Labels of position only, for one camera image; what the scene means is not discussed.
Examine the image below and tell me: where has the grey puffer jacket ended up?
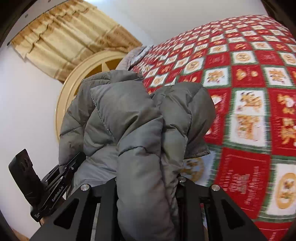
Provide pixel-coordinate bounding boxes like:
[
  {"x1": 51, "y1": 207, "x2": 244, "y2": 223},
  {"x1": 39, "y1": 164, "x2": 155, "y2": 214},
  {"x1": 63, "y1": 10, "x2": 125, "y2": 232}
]
[{"x1": 59, "y1": 70, "x2": 216, "y2": 240}]

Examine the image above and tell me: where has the light blue pillow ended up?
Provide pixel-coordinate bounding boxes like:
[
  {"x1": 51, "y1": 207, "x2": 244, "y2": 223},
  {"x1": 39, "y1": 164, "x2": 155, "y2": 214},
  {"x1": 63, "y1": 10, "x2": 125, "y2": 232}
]
[{"x1": 116, "y1": 45, "x2": 153, "y2": 70}]

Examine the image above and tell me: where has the beige patterned curtain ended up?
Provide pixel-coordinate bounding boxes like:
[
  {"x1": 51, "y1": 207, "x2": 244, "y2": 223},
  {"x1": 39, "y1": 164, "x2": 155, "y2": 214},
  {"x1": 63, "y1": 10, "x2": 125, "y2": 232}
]
[{"x1": 11, "y1": 1, "x2": 142, "y2": 82}]

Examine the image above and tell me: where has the red patchwork bedspread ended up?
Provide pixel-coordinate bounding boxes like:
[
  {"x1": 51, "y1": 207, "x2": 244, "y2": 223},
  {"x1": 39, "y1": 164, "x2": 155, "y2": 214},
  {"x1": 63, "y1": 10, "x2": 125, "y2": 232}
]
[{"x1": 132, "y1": 15, "x2": 295, "y2": 240}]

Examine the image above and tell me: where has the cream round headboard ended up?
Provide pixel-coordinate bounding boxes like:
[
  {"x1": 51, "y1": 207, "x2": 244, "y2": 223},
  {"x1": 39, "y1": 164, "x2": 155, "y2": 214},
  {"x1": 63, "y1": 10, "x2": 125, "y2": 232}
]
[{"x1": 55, "y1": 50, "x2": 126, "y2": 139}]

